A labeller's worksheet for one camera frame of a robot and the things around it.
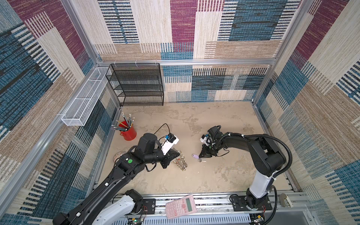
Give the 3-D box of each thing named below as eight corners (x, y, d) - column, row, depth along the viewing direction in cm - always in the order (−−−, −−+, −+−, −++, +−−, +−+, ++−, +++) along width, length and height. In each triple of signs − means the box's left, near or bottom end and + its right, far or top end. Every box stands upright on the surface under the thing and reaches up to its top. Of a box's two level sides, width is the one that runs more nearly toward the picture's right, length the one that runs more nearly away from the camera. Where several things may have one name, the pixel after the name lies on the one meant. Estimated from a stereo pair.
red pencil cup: (122, 143, 100) (115, 132, 90) (126, 131, 106) (120, 120, 96) (134, 143, 100) (129, 132, 90) (137, 131, 106) (132, 120, 96)
